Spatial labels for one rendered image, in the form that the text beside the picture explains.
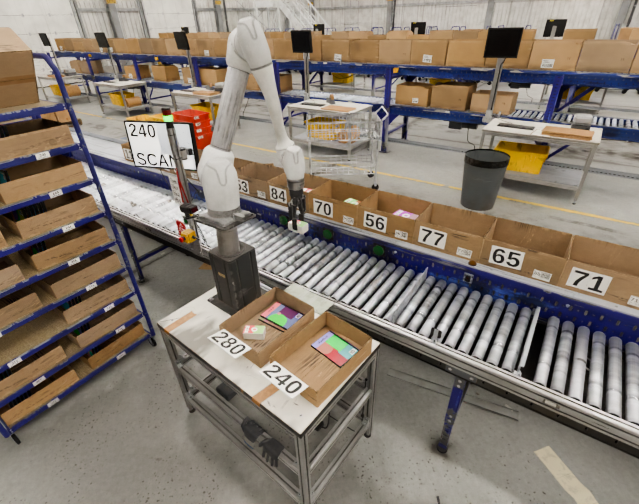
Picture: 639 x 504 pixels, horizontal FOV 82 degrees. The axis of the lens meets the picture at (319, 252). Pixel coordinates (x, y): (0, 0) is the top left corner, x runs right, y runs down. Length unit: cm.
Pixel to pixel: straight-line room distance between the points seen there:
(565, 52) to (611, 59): 53
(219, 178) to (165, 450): 160
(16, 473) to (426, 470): 225
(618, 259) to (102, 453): 302
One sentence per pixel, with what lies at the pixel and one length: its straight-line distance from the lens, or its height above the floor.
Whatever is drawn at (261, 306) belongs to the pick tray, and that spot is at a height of 79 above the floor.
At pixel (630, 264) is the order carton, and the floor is 96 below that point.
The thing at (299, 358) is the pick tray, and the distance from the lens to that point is 176.
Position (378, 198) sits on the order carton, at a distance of 266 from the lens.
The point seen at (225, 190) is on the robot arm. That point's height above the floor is 143.
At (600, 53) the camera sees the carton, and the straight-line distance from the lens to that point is 644.
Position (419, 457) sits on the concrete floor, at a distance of 241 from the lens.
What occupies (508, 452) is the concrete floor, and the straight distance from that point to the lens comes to 257.
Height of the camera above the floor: 207
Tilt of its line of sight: 32 degrees down
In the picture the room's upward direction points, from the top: 2 degrees counter-clockwise
